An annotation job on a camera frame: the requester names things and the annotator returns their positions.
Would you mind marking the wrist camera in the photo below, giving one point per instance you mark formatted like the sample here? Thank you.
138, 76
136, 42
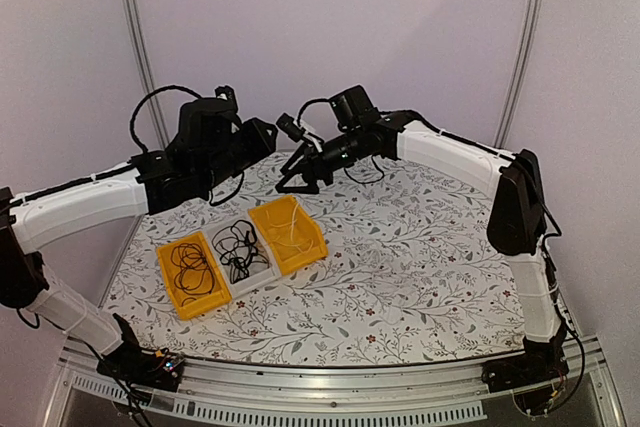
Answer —
226, 93
299, 131

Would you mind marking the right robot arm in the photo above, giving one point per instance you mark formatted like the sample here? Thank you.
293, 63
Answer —
519, 225

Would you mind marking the aluminium frame post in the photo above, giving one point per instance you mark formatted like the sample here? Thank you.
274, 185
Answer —
143, 64
523, 53

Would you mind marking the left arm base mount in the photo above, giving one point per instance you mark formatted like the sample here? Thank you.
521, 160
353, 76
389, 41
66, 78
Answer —
133, 364

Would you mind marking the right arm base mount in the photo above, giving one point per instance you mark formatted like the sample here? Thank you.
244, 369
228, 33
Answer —
542, 368

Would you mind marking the left aluminium frame post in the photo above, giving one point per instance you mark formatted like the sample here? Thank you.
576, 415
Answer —
143, 64

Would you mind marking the near yellow plastic bin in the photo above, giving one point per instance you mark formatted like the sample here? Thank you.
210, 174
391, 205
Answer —
192, 279

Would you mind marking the right aluminium frame post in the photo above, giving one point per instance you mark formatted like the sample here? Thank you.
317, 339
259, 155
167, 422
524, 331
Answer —
523, 53

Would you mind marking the front aluminium rail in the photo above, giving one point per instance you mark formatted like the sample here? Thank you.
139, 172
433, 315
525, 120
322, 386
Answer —
218, 393

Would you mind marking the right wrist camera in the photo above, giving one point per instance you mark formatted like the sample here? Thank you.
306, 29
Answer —
299, 131

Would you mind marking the far yellow plastic bin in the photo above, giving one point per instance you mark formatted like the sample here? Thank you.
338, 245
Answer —
293, 237

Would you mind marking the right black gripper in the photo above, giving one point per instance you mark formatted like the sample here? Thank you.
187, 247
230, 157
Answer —
312, 162

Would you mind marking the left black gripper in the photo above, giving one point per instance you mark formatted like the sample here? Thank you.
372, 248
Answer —
262, 144

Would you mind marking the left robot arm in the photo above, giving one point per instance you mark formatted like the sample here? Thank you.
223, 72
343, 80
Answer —
212, 145

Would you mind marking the yellow plastic bin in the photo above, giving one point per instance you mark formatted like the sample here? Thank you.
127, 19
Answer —
293, 237
192, 279

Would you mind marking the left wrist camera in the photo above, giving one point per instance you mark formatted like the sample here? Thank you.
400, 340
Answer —
226, 93

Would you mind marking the white translucent plastic bin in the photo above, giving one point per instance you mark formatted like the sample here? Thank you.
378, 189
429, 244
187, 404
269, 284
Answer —
242, 256

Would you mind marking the floral table cloth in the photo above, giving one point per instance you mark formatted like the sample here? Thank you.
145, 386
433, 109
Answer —
409, 277

